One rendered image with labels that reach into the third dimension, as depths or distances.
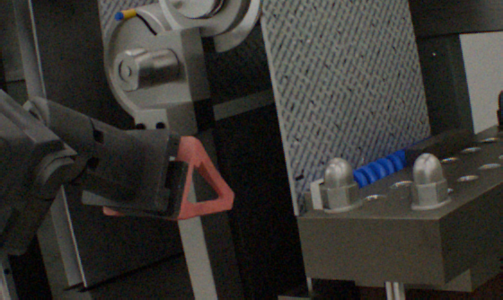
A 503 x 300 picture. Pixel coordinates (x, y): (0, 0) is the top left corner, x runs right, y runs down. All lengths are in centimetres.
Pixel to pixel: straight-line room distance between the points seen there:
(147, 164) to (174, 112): 16
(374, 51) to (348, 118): 8
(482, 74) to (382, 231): 313
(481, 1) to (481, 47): 277
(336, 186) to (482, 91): 310
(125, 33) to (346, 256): 36
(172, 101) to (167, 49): 5
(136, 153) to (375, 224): 21
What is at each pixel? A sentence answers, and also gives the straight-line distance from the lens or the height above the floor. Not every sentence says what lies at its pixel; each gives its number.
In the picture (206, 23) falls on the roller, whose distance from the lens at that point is 103.
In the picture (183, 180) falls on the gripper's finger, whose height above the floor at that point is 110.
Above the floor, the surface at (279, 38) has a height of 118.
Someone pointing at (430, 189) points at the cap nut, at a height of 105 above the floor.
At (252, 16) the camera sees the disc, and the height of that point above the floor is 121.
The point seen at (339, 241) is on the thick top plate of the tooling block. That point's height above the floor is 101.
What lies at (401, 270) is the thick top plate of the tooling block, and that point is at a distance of 90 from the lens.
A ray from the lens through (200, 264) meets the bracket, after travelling 106.
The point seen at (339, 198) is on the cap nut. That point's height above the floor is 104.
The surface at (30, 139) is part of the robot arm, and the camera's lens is 72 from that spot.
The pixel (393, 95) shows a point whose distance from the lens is 114.
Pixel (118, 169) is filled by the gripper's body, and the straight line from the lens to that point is 85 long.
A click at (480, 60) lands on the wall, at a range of 401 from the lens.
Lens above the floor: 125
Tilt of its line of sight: 9 degrees down
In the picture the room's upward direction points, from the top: 10 degrees counter-clockwise
